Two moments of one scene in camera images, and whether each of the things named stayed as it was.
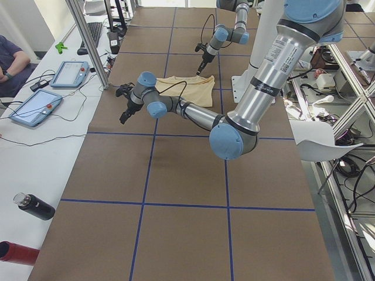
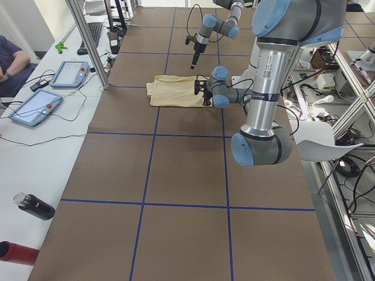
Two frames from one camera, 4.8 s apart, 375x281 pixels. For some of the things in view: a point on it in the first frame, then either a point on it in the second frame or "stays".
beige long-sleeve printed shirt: [196, 90] stays
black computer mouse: [82, 51] stays
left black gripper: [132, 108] to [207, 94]
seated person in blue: [15, 69] stays
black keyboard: [95, 30] stays
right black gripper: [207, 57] to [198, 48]
